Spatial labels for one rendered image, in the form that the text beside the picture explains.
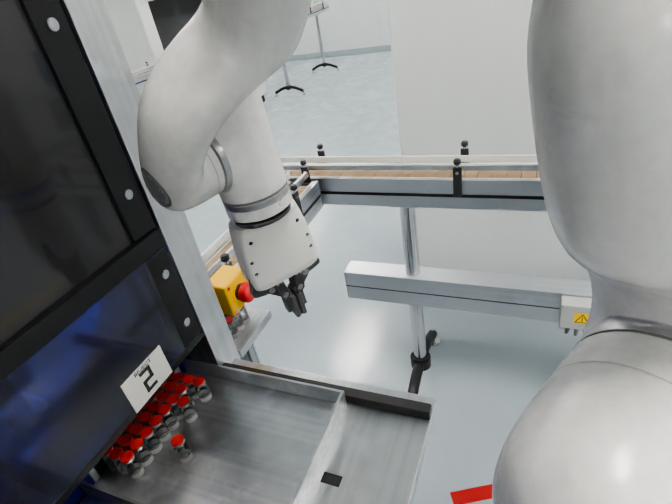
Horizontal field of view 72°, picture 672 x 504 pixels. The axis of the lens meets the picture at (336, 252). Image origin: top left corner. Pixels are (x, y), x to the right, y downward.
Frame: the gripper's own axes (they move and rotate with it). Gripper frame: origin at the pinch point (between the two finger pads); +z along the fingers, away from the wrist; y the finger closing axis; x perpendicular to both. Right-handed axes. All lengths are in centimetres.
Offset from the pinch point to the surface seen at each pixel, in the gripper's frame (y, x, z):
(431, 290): -60, -47, 64
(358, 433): -0.1, 8.5, 23.0
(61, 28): 10.6, -17.4, -39.5
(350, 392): -3.0, 2.6, 21.1
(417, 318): -57, -53, 79
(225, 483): 20.5, 3.1, 21.3
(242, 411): 13.4, -7.7, 21.7
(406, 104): -99, -98, 20
